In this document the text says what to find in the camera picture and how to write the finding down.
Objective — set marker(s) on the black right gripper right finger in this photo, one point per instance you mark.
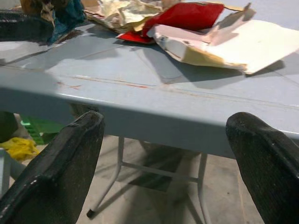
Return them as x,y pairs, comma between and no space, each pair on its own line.
266,168

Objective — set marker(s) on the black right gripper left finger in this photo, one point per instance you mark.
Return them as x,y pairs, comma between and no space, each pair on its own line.
58,172

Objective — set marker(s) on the yellow plastic bag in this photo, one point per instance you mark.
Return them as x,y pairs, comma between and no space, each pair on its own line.
19,148

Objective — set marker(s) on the green plastic stool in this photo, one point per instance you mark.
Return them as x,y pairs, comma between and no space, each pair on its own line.
39,130

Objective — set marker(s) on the grey folding table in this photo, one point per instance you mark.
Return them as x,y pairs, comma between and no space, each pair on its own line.
149,93

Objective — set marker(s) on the torn white cardboard box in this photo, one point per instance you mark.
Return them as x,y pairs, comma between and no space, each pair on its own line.
233,44

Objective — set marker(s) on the black woven basket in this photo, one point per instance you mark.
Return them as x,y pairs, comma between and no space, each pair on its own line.
21,28

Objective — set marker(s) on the teal and brown cloth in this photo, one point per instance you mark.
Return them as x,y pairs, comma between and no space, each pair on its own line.
63,16

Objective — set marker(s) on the red paper sheet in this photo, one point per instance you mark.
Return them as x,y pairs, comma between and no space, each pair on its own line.
184,18

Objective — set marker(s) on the crumpled beige paper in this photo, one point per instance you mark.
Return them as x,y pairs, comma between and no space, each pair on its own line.
123,14

